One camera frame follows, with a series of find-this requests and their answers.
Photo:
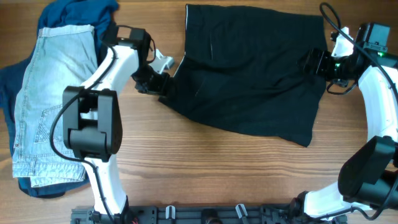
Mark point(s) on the black shorts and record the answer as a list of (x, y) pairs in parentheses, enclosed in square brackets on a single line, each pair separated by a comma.
[(239, 71)]

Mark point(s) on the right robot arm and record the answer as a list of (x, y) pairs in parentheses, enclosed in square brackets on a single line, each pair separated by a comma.
[(364, 184)]

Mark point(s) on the dark blue garment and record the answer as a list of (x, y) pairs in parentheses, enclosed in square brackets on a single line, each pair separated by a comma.
[(57, 14)]

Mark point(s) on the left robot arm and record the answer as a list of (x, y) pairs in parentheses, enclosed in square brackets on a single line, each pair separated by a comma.
[(92, 126)]

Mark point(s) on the light denim shorts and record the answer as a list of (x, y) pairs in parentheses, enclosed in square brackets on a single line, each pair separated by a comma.
[(63, 56)]

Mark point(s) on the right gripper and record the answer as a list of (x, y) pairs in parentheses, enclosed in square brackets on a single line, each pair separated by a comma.
[(323, 56)]

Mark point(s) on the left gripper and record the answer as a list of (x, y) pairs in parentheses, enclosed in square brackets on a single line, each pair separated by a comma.
[(160, 88)]

